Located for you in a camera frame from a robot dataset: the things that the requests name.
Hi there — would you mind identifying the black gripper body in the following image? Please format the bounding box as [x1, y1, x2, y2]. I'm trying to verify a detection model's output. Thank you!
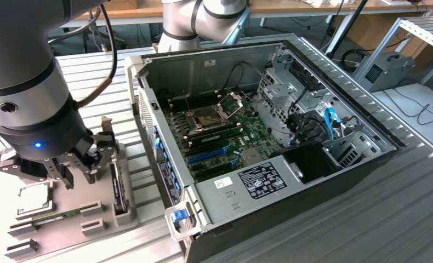
[0, 108, 93, 162]

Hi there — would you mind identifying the graphics card with silver bracket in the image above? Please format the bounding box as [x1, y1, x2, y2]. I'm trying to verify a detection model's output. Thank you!
[101, 116, 129, 216]

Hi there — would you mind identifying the silver CPU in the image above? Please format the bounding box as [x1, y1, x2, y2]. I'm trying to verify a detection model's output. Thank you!
[17, 184, 53, 216]

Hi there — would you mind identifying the grey parts rack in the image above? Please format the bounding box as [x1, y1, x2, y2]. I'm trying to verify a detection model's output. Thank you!
[3, 116, 138, 261]

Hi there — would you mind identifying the green RAM stick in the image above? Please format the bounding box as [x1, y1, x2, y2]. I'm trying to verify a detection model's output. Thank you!
[31, 208, 84, 227]

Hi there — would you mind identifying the blue expansion slot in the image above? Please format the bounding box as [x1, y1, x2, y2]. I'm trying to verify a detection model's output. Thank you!
[186, 147, 231, 165]

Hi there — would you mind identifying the thin metal locking lever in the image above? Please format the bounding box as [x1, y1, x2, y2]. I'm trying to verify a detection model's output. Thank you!
[181, 89, 193, 115]

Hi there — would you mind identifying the blue case latch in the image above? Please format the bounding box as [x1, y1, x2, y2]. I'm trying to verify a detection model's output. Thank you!
[169, 209, 186, 223]

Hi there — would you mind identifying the CPU socket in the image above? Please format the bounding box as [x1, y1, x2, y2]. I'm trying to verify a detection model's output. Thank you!
[188, 107, 227, 132]

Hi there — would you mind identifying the dark RAM stick in slot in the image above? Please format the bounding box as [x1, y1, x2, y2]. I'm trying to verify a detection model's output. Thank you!
[186, 124, 243, 146]

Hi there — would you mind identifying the grey power supply unit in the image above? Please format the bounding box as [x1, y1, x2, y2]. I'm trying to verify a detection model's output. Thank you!
[192, 157, 307, 225]

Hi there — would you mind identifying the office chair base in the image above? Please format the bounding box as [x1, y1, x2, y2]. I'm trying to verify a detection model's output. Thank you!
[47, 26, 126, 53]

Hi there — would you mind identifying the silver chipset heat sink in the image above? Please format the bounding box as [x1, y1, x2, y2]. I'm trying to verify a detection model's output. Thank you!
[240, 149, 267, 167]

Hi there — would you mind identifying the metal socket cover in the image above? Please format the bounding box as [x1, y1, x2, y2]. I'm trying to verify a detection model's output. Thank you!
[215, 92, 245, 116]

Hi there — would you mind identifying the green motherboard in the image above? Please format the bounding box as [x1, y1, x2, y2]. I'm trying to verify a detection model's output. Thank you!
[162, 90, 287, 184]

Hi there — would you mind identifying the open black PC case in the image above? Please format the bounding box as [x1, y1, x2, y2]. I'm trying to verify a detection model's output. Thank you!
[122, 32, 408, 263]

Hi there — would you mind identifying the metal disk bay cage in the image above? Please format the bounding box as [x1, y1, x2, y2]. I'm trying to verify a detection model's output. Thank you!
[255, 46, 396, 168]

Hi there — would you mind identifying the black stand pole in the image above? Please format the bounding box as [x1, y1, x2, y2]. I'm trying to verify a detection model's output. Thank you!
[325, 0, 368, 59]

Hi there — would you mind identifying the grey control box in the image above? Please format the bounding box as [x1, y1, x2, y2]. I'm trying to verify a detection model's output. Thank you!
[354, 52, 416, 93]

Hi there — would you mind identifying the dangling cable with plug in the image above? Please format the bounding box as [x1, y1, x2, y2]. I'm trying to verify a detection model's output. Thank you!
[88, 8, 108, 53]

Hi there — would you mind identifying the wooden desk white frame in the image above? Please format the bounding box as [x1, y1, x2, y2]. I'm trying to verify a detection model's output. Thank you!
[60, 0, 165, 28]
[248, 0, 433, 55]

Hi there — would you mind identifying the black power wire bundle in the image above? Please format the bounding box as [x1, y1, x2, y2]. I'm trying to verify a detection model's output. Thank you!
[284, 109, 329, 145]

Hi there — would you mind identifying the blue disk wire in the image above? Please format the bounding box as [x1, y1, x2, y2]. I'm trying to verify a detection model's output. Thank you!
[323, 107, 340, 142]

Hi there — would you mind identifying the aluminium slat table frame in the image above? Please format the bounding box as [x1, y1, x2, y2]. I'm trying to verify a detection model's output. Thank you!
[354, 16, 433, 84]

